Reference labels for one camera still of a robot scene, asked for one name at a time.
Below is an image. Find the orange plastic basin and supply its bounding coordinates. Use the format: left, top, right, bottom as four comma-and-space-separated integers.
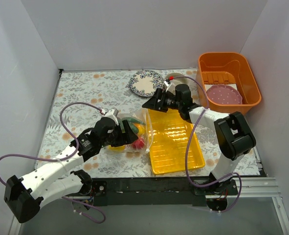
196, 52, 262, 114

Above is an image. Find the clear zip top bag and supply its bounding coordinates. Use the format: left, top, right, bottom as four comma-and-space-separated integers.
106, 109, 153, 155

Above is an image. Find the yellow plastic tray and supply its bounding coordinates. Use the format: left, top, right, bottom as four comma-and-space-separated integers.
147, 109, 193, 175

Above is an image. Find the pink dotted plate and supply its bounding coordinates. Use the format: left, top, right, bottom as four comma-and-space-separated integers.
206, 84, 243, 105

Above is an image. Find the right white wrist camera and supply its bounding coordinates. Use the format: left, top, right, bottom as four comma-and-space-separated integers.
164, 76, 175, 93

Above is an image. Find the beige ceramic bowl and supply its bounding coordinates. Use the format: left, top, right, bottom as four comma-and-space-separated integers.
165, 73, 188, 85

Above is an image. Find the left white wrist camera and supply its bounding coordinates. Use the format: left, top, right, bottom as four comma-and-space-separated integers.
104, 108, 119, 123

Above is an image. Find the aluminium rail frame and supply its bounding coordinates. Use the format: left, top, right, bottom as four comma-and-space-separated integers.
10, 177, 289, 235

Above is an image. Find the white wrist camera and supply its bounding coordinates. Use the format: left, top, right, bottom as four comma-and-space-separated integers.
164, 76, 175, 93
104, 108, 119, 123

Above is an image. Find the blue floral plate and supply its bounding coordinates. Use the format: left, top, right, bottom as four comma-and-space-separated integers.
129, 70, 164, 97

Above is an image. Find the green chili pepper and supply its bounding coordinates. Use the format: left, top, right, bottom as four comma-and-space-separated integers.
130, 118, 146, 126

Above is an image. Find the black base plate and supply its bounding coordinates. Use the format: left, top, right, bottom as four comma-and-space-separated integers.
63, 176, 239, 208

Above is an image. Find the green cucumber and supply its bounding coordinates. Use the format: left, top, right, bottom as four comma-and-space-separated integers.
121, 117, 136, 122

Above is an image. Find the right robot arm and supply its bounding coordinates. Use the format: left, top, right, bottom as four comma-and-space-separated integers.
142, 84, 256, 195

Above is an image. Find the red pomegranate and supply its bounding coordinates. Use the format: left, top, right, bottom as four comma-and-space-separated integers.
132, 137, 145, 150

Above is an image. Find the floral tablecloth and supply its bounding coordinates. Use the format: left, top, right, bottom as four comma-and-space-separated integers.
34, 68, 261, 179

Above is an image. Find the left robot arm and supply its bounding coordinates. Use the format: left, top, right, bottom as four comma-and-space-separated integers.
4, 117, 138, 223

